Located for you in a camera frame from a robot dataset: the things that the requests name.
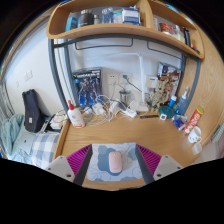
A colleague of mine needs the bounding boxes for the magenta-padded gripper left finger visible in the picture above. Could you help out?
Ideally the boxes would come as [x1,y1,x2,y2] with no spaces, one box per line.
[45,144,93,187]

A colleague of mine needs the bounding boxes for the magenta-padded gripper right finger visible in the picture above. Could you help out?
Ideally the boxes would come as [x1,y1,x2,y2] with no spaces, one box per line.
[134,143,184,185]

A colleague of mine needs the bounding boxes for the pink computer mouse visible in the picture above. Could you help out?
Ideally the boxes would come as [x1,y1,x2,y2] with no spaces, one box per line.
[108,150,124,174]

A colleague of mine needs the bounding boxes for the blue cloud print mouse pad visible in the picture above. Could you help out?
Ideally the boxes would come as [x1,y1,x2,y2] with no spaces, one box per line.
[85,142,147,183]

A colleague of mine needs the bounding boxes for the blue plaid pillow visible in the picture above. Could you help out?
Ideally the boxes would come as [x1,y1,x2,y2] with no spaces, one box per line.
[30,132,61,169]

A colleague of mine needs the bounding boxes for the clear plastic cup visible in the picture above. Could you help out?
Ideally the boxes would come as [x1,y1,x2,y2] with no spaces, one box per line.
[191,141,203,156]

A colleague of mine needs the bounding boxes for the white face print mug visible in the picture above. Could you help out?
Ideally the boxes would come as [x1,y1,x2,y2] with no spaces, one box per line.
[187,125,203,144]

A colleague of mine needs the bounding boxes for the blue tissue pack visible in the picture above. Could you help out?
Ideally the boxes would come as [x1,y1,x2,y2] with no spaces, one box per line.
[172,114,189,131]

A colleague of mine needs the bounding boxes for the white bottle with red cap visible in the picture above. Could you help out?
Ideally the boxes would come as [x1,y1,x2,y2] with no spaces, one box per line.
[67,99,86,129]

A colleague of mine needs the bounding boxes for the black pen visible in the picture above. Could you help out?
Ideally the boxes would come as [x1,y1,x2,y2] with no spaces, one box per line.
[139,114,160,120]

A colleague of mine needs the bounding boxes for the red chips can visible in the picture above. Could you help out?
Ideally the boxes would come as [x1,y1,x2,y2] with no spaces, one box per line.
[183,106,205,136]

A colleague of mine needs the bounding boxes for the teal round dish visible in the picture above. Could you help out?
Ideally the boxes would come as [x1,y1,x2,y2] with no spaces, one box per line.
[158,105,175,120]

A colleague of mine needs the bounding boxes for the teal blanket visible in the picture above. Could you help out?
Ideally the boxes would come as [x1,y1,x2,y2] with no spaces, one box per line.
[0,114,25,156]

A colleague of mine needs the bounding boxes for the black bag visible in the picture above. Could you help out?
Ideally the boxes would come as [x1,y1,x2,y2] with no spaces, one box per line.
[21,88,46,134]

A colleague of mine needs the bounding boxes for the white power adapter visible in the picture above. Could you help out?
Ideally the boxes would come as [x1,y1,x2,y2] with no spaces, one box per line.
[109,100,138,119]

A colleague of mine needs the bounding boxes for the white tube with blue cap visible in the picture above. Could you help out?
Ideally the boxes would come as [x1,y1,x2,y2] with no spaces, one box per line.
[167,95,178,109]

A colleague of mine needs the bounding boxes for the brown tree figurine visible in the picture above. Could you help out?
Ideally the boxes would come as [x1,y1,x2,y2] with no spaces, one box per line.
[149,79,171,113]

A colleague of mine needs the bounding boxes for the blue robot model box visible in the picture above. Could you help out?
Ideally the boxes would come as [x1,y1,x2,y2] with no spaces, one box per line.
[72,67,103,109]

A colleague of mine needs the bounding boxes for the white desk lamp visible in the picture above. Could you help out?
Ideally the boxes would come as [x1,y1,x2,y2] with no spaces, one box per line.
[84,51,150,113]

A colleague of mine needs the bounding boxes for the colourful poster box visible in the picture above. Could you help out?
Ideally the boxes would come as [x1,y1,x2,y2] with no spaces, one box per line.
[156,61,182,101]

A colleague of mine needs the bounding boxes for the white tangled cables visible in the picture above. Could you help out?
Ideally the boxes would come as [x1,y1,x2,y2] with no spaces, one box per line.
[81,94,113,127]

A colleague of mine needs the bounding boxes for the grey metal desk frame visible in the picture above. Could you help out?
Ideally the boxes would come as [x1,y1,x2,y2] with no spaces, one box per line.
[47,34,203,116]

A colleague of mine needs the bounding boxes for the wooden wall shelf unit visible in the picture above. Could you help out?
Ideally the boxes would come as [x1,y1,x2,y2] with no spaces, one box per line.
[45,0,205,60]

